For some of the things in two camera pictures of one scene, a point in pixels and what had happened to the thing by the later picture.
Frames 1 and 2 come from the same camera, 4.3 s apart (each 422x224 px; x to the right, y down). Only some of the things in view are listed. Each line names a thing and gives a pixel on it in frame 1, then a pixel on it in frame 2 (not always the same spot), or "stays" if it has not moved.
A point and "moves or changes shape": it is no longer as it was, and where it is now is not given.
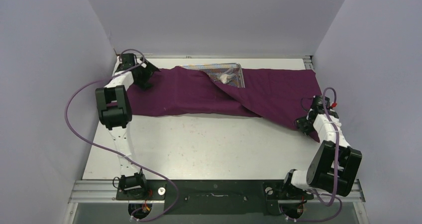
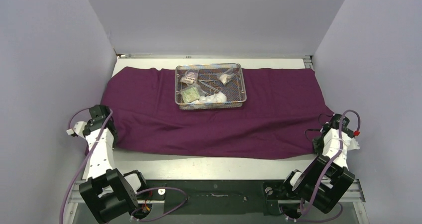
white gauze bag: (225, 77) stays
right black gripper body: (305, 125) -> (318, 144)
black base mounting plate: (216, 197) stays
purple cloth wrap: (282, 94) moves or changes shape
